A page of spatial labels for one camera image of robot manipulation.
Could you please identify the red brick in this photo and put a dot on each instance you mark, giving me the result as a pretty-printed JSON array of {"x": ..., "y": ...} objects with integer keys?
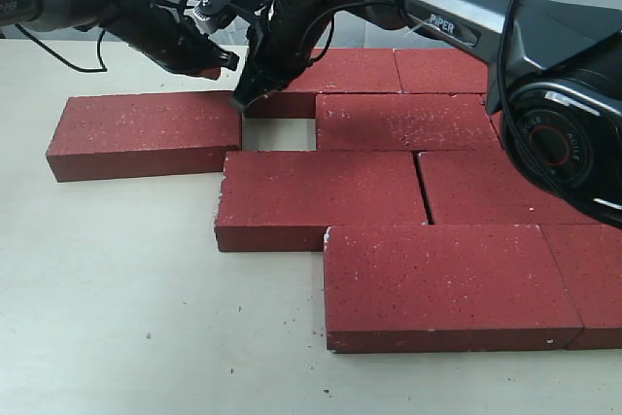
[
  {"x": 341, "y": 71},
  {"x": 143, "y": 135},
  {"x": 442, "y": 71},
  {"x": 285, "y": 201},
  {"x": 402, "y": 122},
  {"x": 589, "y": 258},
  {"x": 444, "y": 288}
]

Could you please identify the red brick second row right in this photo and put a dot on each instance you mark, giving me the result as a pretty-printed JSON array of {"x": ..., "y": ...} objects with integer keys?
[{"x": 495, "y": 122}]

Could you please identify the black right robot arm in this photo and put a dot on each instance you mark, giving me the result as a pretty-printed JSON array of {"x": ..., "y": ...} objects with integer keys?
[{"x": 554, "y": 78}]

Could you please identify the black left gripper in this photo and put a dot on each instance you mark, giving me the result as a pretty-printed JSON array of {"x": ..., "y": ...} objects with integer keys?
[{"x": 174, "y": 44}]

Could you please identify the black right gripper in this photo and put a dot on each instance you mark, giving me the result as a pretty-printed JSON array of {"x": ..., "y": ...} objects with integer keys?
[{"x": 280, "y": 44}]

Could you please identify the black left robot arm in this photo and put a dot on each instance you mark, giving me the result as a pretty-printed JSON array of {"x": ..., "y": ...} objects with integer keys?
[{"x": 30, "y": 16}]

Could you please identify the red brick third row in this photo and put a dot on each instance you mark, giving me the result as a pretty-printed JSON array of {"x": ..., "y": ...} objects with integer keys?
[{"x": 483, "y": 188}]

